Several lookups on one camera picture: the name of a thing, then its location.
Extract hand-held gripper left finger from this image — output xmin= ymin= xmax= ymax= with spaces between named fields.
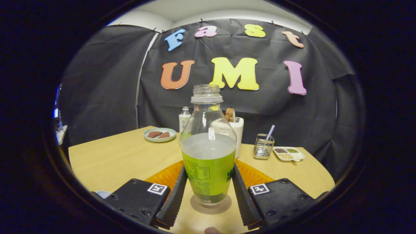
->
xmin=91 ymin=160 xmax=189 ymax=229

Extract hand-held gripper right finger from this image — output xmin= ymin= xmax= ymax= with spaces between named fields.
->
xmin=231 ymin=159 xmax=320 ymax=228

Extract round brown coaster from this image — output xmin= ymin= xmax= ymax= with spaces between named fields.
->
xmin=190 ymin=194 xmax=232 ymax=215

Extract clear juice bottle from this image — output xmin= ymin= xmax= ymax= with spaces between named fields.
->
xmin=179 ymin=84 xmax=238 ymax=205

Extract small capped green-label bottle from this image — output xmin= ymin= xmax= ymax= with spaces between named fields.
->
xmin=179 ymin=106 xmax=191 ymax=134

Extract pale green plate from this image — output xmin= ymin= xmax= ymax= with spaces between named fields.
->
xmin=143 ymin=128 xmax=177 ymax=143

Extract cream toaster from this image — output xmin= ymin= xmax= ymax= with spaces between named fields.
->
xmin=212 ymin=116 xmax=244 ymax=159

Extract wooden table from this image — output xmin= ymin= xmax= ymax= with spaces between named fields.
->
xmin=68 ymin=126 xmax=336 ymax=234

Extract white divided spice dish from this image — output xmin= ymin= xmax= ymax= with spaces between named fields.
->
xmin=273 ymin=146 xmax=306 ymax=162

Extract black backdrop cloth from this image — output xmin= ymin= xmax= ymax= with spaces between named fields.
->
xmin=58 ymin=18 xmax=364 ymax=182

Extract wire basket holder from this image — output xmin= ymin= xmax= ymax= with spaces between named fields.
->
xmin=253 ymin=134 xmax=275 ymax=160

